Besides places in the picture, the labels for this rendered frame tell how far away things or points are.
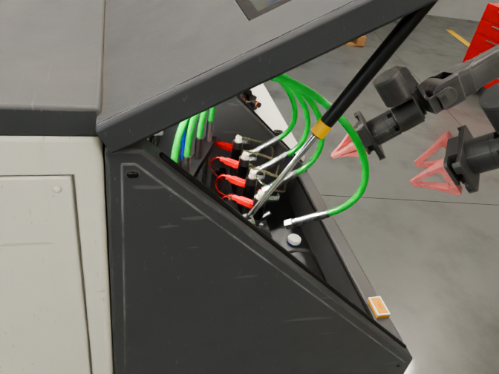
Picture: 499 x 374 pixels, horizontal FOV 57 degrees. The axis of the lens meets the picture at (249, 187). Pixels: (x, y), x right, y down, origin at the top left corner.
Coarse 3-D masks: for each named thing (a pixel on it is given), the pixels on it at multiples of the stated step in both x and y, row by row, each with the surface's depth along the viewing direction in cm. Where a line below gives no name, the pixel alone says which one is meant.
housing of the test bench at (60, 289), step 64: (0, 0) 66; (64, 0) 70; (0, 64) 50; (64, 64) 52; (0, 128) 45; (64, 128) 46; (0, 192) 49; (64, 192) 51; (0, 256) 54; (64, 256) 56; (0, 320) 60; (64, 320) 63
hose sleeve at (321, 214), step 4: (316, 212) 94; (320, 212) 94; (324, 212) 93; (300, 216) 96; (304, 216) 95; (308, 216) 95; (312, 216) 94; (316, 216) 94; (320, 216) 94; (324, 216) 93; (328, 216) 94; (292, 220) 96; (296, 220) 96; (300, 220) 95; (304, 220) 95; (308, 220) 95; (312, 220) 95; (316, 220) 95; (292, 224) 96; (296, 224) 96; (300, 224) 96
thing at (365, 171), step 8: (272, 80) 79; (280, 80) 79; (288, 80) 79; (296, 80) 79; (296, 88) 79; (304, 88) 79; (312, 96) 80; (320, 96) 80; (320, 104) 80; (328, 104) 80; (184, 120) 87; (344, 120) 81; (184, 128) 88; (352, 128) 82; (176, 136) 89; (352, 136) 83; (176, 144) 90; (360, 144) 83; (176, 152) 91; (360, 152) 84; (176, 160) 92; (360, 160) 86; (368, 168) 86; (368, 176) 87; (360, 184) 88; (360, 192) 89; (352, 200) 91; (336, 208) 93; (344, 208) 92
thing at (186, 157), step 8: (304, 96) 100; (312, 104) 101; (320, 112) 103; (192, 120) 97; (192, 128) 98; (192, 136) 100; (320, 144) 109; (184, 152) 102; (320, 152) 110; (184, 160) 102; (312, 160) 111; (184, 168) 104; (304, 168) 112; (288, 176) 112; (296, 176) 112; (280, 184) 113; (264, 192) 113
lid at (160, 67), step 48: (144, 0) 68; (192, 0) 60; (240, 0) 54; (288, 0) 49; (336, 0) 45; (384, 0) 44; (432, 0) 45; (144, 48) 54; (192, 48) 49; (240, 48) 45; (288, 48) 44; (144, 96) 45; (192, 96) 45
